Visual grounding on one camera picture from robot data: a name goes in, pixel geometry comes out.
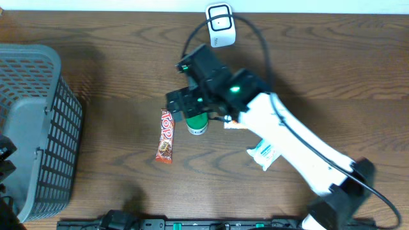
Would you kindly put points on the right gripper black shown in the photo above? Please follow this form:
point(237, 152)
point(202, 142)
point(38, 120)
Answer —
point(188, 108)

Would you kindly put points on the green lid jar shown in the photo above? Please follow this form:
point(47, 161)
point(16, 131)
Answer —
point(197, 125)

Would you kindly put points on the red Top chocolate bar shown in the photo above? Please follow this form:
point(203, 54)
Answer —
point(165, 146)

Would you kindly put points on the white wet wipes pack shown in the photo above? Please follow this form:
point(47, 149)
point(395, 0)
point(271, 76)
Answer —
point(264, 154)

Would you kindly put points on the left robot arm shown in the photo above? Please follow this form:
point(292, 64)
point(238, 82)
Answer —
point(9, 220)

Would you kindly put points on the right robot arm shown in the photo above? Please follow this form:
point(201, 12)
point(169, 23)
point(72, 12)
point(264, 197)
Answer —
point(341, 184)

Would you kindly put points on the white barcode scanner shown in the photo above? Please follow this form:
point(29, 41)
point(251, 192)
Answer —
point(222, 30)

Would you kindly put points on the orange snack packet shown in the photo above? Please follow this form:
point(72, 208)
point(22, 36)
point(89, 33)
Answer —
point(234, 125)

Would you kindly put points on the grey plastic basket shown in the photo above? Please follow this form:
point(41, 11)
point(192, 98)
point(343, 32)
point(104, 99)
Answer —
point(43, 119)

